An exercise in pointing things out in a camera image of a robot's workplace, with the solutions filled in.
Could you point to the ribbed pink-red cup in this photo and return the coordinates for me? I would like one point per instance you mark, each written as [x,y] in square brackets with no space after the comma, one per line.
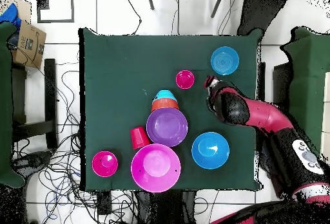
[185,79]

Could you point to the flat-bottomed blue bowl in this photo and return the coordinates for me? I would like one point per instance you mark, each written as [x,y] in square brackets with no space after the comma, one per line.
[224,60]

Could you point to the orange bowl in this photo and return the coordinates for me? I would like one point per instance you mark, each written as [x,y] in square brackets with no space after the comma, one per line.
[165,104]

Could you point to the wide purple bowl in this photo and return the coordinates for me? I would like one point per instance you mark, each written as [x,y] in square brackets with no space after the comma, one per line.
[166,127]

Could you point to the deep blue bowl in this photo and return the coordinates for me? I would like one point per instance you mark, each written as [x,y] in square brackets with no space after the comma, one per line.
[210,150]

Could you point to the red cup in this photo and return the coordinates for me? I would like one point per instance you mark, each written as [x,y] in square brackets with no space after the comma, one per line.
[138,137]

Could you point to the large pink bowl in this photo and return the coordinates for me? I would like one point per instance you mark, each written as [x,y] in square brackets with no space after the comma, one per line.
[154,168]

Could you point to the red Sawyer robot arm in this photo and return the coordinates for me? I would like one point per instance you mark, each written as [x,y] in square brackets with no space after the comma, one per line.
[265,115]

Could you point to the black tripod leg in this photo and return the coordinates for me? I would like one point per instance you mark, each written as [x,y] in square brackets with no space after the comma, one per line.
[150,2]
[217,5]

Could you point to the person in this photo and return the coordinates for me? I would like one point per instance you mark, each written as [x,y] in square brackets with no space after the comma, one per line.
[260,13]

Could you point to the dark green table cloth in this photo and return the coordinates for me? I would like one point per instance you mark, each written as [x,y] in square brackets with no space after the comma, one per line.
[116,67]

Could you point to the green cloth covered table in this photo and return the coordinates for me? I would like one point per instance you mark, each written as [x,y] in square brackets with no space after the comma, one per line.
[5,105]
[309,79]

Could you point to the white box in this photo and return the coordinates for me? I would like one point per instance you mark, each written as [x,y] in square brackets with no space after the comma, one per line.
[326,105]

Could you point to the small crimson bowl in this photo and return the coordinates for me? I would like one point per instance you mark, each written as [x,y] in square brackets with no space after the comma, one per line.
[104,164]

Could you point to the black wooden bench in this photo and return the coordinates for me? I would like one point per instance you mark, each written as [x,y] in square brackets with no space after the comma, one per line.
[50,103]

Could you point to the cardboard box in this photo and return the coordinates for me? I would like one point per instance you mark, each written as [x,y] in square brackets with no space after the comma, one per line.
[28,45]

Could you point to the grey black equipment base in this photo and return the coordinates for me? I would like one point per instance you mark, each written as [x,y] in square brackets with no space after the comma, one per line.
[34,160]

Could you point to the blue bag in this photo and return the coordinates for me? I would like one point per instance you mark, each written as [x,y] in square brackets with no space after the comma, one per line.
[10,15]

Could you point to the black square floor frame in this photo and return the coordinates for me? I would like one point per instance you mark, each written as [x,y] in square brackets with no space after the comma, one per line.
[73,7]

